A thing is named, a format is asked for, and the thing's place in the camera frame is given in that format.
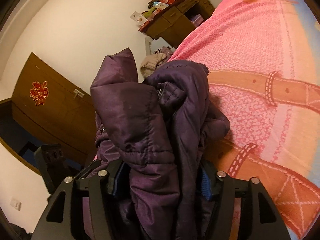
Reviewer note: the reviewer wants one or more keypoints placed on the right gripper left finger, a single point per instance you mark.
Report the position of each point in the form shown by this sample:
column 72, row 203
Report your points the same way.
column 106, row 219

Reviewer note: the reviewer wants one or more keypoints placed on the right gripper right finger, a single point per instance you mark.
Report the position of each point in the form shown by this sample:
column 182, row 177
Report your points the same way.
column 218, row 187

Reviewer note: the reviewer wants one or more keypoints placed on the dark purple puffer jacket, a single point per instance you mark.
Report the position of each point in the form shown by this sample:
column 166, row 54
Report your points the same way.
column 159, row 128

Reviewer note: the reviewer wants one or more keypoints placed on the beige clothes pile on floor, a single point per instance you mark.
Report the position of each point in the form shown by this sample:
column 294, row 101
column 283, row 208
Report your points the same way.
column 153, row 61

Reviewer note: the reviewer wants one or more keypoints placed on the brown wooden wardrobe door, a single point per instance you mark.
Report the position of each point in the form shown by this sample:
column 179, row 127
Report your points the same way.
column 54, row 110

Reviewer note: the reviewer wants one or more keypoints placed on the pink and blue patterned blanket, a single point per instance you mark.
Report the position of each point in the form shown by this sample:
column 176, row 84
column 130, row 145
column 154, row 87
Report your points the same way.
column 263, row 62

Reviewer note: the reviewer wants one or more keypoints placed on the dark wooden desk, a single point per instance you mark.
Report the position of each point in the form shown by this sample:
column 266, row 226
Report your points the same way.
column 174, row 24

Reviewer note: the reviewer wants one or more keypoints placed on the white wall socket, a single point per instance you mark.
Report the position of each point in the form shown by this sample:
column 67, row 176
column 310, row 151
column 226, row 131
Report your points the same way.
column 15, row 204

